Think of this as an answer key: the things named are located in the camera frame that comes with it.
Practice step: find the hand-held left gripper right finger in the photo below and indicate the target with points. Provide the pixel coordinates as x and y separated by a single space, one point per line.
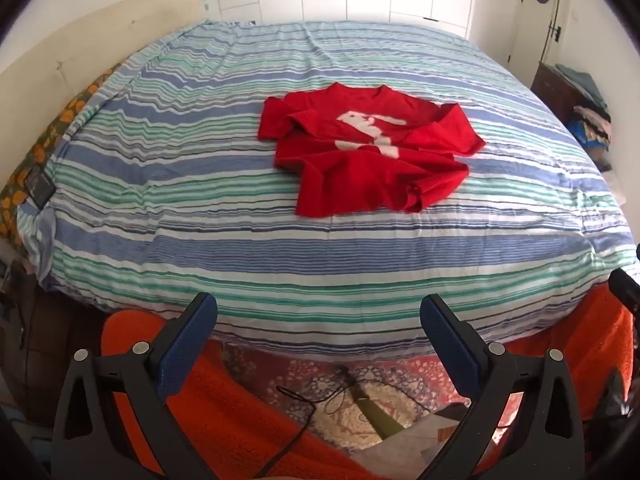
450 347

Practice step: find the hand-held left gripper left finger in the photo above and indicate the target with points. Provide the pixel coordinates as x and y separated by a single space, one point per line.
184 347

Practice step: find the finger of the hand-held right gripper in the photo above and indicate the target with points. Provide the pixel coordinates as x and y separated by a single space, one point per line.
624 287

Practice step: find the red sweater with white print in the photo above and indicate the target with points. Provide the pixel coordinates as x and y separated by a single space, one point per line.
360 175

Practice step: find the pile of folded clothes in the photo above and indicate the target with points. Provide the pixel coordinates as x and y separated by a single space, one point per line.
590 115

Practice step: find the patterned red rug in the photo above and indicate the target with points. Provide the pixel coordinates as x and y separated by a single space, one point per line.
250 362

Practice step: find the orange knitted garment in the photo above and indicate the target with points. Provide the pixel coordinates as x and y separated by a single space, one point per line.
225 420

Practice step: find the olive green stick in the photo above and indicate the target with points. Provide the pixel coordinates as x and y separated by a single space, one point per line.
377 415

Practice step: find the striped blue green duvet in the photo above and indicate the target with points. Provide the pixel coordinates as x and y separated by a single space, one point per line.
300 260

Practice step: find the dark wooden nightstand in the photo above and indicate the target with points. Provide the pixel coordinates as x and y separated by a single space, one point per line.
547 90

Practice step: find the small black device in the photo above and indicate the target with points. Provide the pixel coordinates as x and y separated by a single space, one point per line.
40 189

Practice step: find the orange floral pillow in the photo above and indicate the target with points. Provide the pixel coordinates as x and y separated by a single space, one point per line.
60 125

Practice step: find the white door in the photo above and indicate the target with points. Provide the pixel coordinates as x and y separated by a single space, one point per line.
530 25

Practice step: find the beige padded headboard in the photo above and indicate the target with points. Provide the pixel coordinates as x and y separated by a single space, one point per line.
75 50

